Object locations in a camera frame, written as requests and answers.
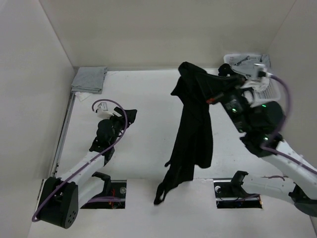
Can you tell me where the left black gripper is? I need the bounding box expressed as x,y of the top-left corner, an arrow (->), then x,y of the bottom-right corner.
106,108 -> 136,145

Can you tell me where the black tank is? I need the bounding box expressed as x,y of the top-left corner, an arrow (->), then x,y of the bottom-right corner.
218,63 -> 236,77
154,61 -> 245,205

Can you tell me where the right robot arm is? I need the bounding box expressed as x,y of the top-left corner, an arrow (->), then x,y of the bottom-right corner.
208,90 -> 317,217

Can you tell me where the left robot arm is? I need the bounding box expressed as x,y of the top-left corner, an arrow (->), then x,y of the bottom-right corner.
32,107 -> 137,229

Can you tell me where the grey tank top in basket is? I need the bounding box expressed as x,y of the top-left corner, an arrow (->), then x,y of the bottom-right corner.
229,54 -> 270,77

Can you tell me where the folded white tank top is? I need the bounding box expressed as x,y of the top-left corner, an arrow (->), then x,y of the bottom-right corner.
75,92 -> 92,102

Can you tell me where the folded grey tank top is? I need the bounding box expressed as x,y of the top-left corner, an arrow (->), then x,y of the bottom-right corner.
71,66 -> 107,94

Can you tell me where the white plastic basket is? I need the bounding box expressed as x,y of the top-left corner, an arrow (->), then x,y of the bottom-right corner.
223,53 -> 281,103

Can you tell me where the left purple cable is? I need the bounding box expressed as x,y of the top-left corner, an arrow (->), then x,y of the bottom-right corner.
31,99 -> 128,223

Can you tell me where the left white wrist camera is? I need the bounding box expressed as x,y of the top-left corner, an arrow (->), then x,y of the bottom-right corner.
96,102 -> 113,119

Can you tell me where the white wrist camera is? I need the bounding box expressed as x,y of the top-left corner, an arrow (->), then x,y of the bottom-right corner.
242,63 -> 270,92
96,102 -> 113,119

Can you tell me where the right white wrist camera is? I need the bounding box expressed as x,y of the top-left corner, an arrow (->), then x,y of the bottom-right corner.
242,63 -> 270,92

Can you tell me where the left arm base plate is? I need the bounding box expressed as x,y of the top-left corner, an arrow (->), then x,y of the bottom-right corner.
81,180 -> 127,209

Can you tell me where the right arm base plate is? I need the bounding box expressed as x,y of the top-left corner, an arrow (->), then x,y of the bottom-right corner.
214,181 -> 263,209

